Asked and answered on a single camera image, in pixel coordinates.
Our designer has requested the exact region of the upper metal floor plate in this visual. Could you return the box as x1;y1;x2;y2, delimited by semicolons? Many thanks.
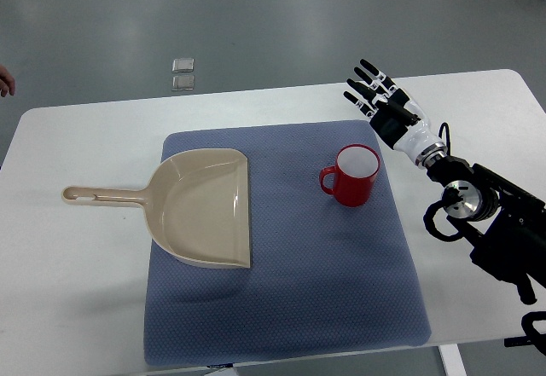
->
171;57;195;73

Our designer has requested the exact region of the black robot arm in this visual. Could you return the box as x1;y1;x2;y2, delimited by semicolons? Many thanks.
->
423;123;545;305

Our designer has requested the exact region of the blue grey mat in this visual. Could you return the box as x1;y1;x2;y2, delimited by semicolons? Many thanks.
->
143;120;431;367

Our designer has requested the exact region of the beige plastic dustpan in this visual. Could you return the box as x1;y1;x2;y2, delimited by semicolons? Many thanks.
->
61;148;252;269

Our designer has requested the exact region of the person hand at edge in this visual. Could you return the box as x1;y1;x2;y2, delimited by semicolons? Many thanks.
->
0;65;16;97

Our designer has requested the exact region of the metal floor plate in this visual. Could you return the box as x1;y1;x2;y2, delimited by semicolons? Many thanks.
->
171;57;195;73
171;74;195;91

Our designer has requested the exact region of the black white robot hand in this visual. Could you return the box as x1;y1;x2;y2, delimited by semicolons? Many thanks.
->
344;59;450;168

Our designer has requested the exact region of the lower metal floor plate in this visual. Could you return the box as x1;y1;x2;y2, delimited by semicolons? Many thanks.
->
171;74;195;91

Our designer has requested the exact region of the red cup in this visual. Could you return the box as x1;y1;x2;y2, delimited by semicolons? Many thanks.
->
319;144;380;207

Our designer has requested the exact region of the white table leg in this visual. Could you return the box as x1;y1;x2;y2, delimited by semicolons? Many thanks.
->
439;344;467;376

